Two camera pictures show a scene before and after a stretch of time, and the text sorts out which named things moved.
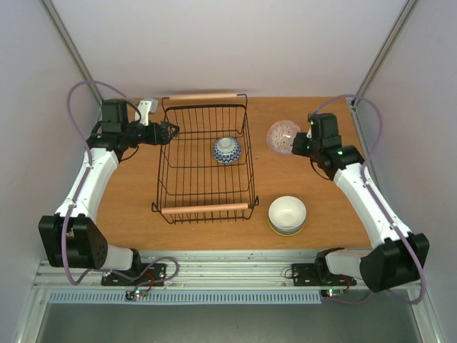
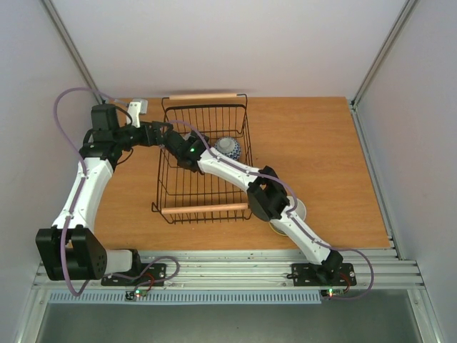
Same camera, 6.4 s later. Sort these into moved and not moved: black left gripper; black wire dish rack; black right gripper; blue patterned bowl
Moved: black right gripper
Not moved: black wire dish rack; black left gripper; blue patterned bowl
